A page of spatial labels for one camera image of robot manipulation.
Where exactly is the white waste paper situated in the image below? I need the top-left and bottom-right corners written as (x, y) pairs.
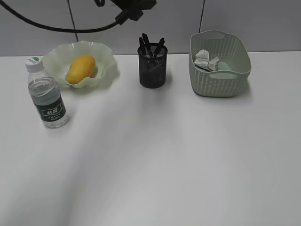
top-left (194, 49), bottom-right (220, 72)

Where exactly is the pale green wavy glass plate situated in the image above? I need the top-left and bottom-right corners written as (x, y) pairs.
top-left (42, 41), bottom-right (119, 89)

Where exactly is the black marker pen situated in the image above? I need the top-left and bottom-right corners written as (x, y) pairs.
top-left (142, 33), bottom-right (153, 58)
top-left (139, 37), bottom-right (148, 57)
top-left (153, 38), bottom-right (165, 58)

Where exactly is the yellow mango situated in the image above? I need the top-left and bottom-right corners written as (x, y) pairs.
top-left (65, 55), bottom-right (96, 84)

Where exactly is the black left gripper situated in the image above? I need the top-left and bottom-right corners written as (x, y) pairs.
top-left (111, 0), bottom-right (157, 21)

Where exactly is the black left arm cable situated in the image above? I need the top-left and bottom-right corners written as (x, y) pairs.
top-left (0, 0), bottom-right (132, 33)

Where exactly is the pale green woven plastic basket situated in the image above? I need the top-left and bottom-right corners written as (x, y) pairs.
top-left (189, 30), bottom-right (252, 97)

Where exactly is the black mesh pen holder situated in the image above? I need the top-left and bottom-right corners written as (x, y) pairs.
top-left (137, 45), bottom-right (168, 89)

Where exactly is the clear water bottle green label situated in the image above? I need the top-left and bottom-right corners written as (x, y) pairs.
top-left (25, 57), bottom-right (69, 129)

